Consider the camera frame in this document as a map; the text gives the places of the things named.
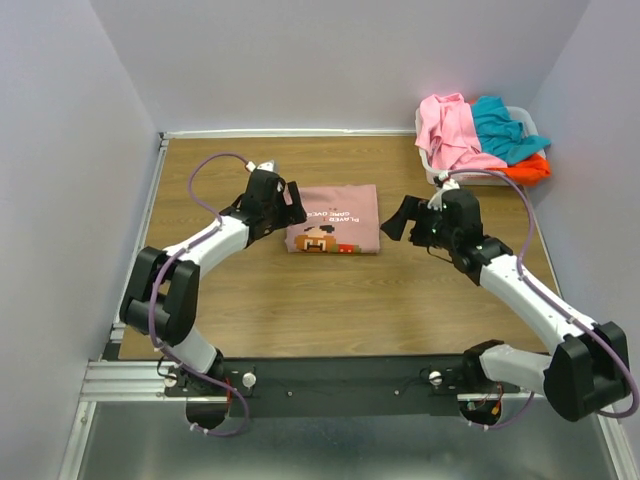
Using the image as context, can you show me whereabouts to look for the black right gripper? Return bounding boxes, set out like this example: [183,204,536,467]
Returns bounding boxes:
[380,193,457,250]

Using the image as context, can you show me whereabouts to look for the dusty pink graphic t-shirt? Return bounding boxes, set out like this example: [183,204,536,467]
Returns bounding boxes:
[285,184,380,254]

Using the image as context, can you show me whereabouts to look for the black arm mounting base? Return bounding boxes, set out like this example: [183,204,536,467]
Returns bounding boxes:
[157,354,518,429]

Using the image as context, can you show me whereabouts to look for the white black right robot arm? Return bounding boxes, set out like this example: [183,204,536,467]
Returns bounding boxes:
[381,188,639,422]

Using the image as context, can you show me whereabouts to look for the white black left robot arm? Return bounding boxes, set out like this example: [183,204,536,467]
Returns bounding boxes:
[119,162,307,395]

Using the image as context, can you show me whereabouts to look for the bright pink shirt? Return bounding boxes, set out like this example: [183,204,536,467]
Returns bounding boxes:
[415,93,507,170]

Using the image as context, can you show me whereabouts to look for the teal shirt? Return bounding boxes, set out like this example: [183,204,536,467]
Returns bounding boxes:
[471,96,551,167]

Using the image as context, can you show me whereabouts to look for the orange shirt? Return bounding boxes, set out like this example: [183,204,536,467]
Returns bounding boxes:
[498,153,552,187]

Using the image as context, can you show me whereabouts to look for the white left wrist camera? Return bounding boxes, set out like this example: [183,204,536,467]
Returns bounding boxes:
[245,160,279,173]

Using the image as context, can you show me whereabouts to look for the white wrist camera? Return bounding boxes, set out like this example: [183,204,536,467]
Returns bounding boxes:
[245,160,279,173]
[428,171,460,211]

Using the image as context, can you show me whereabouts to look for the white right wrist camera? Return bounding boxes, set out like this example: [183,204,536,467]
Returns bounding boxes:
[428,171,460,211]

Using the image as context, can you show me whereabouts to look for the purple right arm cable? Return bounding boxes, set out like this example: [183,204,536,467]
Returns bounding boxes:
[442,168,634,419]

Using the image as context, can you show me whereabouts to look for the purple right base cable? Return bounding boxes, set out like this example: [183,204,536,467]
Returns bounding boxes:
[467,392,535,431]

